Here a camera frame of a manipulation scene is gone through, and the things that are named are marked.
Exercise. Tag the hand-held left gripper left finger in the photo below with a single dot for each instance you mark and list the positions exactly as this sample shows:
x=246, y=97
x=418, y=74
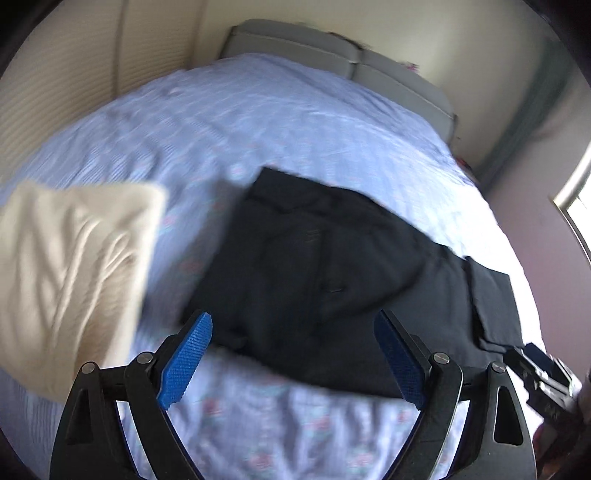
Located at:
x=184, y=360

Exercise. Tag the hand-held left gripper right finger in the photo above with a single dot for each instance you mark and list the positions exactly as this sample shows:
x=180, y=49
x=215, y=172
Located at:
x=399, y=360

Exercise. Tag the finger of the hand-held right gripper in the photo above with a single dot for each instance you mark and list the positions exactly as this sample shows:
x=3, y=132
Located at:
x=533, y=355

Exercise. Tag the black pants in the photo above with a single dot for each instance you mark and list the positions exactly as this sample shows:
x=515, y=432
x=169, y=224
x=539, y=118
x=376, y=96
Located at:
x=323, y=277

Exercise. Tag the folded cream cloth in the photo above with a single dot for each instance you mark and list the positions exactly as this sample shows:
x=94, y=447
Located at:
x=69, y=267

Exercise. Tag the window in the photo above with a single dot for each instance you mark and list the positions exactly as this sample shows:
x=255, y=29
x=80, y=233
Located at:
x=581, y=207

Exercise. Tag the bed with lilac sheet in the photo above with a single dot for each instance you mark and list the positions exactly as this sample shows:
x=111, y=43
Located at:
x=231, y=120

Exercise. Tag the grey-green curtain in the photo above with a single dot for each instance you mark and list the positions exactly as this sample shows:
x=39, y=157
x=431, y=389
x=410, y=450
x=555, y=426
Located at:
x=531, y=101

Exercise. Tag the cream louvred wardrobe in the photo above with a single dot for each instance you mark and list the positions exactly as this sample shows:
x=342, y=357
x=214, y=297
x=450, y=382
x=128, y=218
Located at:
x=69, y=69

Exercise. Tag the grey padded headboard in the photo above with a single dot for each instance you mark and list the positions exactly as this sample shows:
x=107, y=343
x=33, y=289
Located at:
x=295, y=46

